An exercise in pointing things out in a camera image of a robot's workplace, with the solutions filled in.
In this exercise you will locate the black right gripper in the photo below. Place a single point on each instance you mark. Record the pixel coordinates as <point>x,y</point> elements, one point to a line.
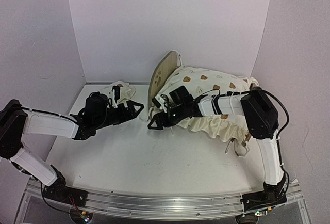
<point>159,117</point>

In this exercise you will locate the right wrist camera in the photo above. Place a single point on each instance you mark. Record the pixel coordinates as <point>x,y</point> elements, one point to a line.
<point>162,102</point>

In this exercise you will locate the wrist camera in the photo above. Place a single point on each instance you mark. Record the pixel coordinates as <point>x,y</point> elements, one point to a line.
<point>114,96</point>
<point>162,102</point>

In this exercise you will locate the large bear print cushion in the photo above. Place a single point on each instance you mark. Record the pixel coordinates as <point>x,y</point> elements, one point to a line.
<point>202,100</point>

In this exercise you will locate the small bear print pillow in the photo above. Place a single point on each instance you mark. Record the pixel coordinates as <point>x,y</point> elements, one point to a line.
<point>127,91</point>

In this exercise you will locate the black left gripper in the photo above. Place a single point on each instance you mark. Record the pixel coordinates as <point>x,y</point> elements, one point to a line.
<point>131,114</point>

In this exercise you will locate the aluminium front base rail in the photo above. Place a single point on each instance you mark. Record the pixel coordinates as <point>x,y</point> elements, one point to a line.
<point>113,206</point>

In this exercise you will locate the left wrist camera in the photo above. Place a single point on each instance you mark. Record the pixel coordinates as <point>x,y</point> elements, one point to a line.
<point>114,96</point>

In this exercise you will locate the wooden pet bed frame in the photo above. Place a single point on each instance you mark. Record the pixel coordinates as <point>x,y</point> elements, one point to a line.
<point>170,74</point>

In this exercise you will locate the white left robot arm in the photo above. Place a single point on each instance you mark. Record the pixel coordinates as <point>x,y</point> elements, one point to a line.
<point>16,121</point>

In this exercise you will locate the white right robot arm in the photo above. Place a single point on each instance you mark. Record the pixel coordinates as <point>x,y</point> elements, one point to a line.
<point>261,117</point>

